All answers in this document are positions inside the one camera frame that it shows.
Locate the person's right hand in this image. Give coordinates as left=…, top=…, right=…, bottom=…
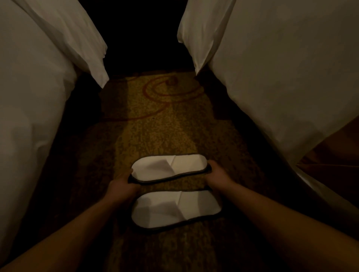
left=202, top=160, right=237, bottom=193

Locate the person's left hand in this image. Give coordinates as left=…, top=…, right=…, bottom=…
left=106, top=168, right=141, bottom=206

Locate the person's left forearm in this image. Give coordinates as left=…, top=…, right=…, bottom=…
left=0, top=193, right=128, bottom=272

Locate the white disposable slipper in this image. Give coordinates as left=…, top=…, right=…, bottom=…
left=131, top=190, right=223, bottom=231
left=128, top=154, right=212, bottom=184

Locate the person's right forearm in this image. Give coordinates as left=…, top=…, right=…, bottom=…
left=224, top=182, right=359, bottom=272

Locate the brown wooden bed frame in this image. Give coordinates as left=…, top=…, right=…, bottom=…
left=293, top=116, right=359, bottom=225

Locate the white bed duvet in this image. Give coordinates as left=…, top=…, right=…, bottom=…
left=0, top=0, right=109, bottom=257
left=177, top=0, right=359, bottom=169

